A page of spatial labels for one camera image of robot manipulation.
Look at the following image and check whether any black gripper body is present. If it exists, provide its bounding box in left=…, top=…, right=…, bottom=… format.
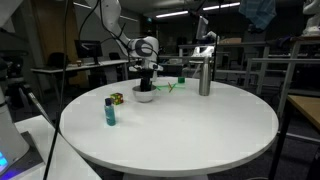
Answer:
left=139, top=67, right=155, bottom=88

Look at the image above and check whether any white bowl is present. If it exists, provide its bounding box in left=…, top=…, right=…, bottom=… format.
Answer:
left=132, top=84, right=158, bottom=103

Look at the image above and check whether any multicolour Rubik's cube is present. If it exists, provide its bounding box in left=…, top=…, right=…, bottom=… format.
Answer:
left=109, top=92, right=125, bottom=106

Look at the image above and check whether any blue bottle with dark cap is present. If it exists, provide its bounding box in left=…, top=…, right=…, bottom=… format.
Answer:
left=104, top=97, right=117, bottom=127

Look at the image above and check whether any white office desk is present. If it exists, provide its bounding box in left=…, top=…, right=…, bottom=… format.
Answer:
left=30, top=59, right=135, bottom=103

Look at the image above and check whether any silver metal bottle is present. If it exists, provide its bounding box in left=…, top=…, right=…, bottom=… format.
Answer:
left=198, top=55, right=213, bottom=97

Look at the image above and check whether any black computer monitor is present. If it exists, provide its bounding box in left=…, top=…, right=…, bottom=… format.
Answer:
left=74, top=39, right=103, bottom=66

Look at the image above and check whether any long ceiling light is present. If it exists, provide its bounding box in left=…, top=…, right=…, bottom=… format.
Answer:
left=155, top=10, right=190, bottom=19

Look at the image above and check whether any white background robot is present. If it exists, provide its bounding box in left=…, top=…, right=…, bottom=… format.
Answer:
left=194, top=14, right=218, bottom=58

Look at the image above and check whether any black office chair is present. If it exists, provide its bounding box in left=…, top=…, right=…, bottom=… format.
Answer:
left=45, top=52, right=72, bottom=80

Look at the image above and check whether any blue hanging cloth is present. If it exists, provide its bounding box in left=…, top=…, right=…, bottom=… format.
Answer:
left=238, top=0, right=278, bottom=32

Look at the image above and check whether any wooden side table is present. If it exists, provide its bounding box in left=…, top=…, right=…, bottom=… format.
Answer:
left=267, top=94, right=320, bottom=180

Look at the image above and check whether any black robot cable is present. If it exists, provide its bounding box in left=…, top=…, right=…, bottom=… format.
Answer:
left=42, top=0, right=70, bottom=180

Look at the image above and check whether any white pedestal table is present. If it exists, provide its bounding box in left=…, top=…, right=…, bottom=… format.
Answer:
left=13, top=114, right=103, bottom=180

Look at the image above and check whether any black camera tripod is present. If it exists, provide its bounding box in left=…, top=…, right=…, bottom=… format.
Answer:
left=0, top=49, right=53, bottom=126

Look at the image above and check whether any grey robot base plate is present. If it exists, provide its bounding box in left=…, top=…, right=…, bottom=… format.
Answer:
left=0, top=130, right=45, bottom=179

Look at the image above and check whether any metal frame table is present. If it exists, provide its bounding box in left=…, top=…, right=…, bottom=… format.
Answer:
left=244, top=35, right=320, bottom=118

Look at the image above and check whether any white robot on frame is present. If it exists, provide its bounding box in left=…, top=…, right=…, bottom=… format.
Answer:
left=302, top=0, right=320, bottom=37

